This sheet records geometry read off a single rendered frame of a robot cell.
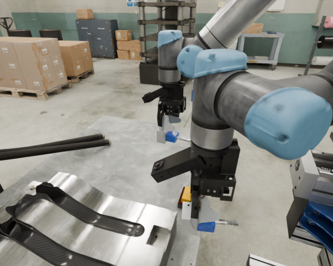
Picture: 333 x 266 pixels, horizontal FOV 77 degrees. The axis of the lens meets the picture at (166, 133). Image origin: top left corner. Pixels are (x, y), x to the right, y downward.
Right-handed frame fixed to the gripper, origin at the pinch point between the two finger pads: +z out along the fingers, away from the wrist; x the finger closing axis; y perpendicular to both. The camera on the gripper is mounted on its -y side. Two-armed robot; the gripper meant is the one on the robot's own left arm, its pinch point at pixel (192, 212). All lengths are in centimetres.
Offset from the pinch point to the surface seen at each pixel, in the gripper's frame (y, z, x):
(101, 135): -44, 12, 50
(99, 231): -22.5, 6.7, -2.8
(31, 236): -35.5, 3.3, -8.1
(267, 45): 197, 41, 611
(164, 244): -6.3, 8.7, -2.8
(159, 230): -7.8, 7.7, 0.0
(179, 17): -30, -32, 389
